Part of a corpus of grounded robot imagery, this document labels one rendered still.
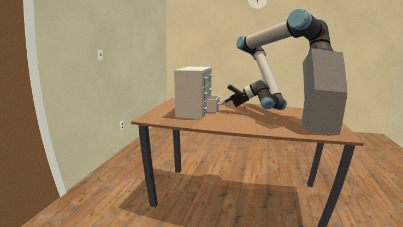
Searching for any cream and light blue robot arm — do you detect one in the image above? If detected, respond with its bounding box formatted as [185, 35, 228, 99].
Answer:
[236, 8, 333, 110]

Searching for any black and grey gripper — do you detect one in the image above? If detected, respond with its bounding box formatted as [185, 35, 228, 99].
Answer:
[219, 89, 249, 108]

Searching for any white chest of drawers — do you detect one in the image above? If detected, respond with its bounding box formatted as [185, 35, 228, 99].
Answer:
[174, 67, 212, 120]

